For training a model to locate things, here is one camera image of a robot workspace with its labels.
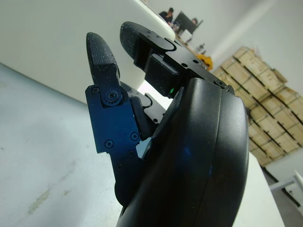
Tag stacked wooden crates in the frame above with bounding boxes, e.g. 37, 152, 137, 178
213, 46, 303, 167

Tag white two-slot toaster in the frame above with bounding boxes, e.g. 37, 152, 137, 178
0, 0, 177, 112

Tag yellow object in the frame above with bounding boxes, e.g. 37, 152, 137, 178
197, 53, 213, 67

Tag black computer monitor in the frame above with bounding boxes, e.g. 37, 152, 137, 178
174, 11, 204, 34

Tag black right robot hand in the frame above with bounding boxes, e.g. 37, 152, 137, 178
85, 21, 250, 227

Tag person in black shirt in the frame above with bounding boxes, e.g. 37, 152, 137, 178
159, 7, 175, 24

